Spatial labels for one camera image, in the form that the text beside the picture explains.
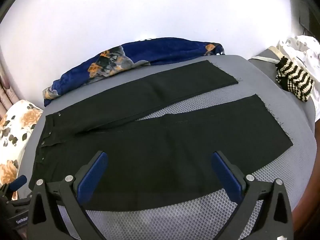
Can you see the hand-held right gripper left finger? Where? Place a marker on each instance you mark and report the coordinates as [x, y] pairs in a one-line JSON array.
[[92, 173]]

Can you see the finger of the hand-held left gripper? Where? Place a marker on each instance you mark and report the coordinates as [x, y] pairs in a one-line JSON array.
[[18, 182]]

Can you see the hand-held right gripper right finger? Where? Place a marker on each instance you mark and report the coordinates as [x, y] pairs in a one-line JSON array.
[[225, 173]]

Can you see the black pants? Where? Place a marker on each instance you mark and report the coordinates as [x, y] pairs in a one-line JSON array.
[[150, 142]]

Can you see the white floral pillow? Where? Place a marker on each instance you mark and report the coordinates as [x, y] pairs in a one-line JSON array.
[[17, 130]]

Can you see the grey mesh mattress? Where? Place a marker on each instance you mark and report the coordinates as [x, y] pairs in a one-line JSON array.
[[262, 92]]

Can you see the pink curtain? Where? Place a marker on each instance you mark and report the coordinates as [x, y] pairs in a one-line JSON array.
[[6, 90]]

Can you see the dark grey cushion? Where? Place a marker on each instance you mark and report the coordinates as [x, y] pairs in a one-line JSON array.
[[263, 67]]

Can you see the black and cream striped knit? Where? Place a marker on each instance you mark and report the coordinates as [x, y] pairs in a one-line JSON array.
[[296, 80]]

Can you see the blue floral blanket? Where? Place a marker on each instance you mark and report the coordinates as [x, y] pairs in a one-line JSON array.
[[162, 50]]

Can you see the white dotted cloth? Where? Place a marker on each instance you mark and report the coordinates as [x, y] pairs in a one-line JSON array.
[[308, 52]]

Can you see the dark wooden furniture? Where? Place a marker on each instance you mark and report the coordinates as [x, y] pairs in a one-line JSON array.
[[311, 15]]

